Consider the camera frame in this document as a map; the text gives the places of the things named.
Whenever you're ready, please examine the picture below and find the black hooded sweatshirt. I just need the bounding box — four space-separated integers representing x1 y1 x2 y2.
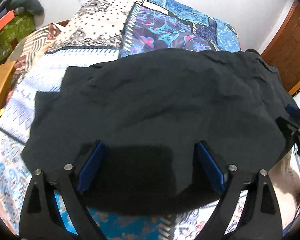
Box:
21 49 295 215

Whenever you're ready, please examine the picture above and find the wooden door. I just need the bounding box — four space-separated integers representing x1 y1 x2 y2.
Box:
262 2 300 95

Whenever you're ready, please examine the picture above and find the blue patchwork bedspread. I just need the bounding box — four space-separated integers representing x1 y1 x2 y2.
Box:
0 0 241 236

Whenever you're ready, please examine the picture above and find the green patterned bag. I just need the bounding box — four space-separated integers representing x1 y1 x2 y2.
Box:
0 12 36 63

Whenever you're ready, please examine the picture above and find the orange box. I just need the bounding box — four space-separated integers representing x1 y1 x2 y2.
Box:
0 10 14 31

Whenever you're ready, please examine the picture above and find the grey plush cushion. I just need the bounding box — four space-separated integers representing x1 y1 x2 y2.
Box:
10 0 44 15

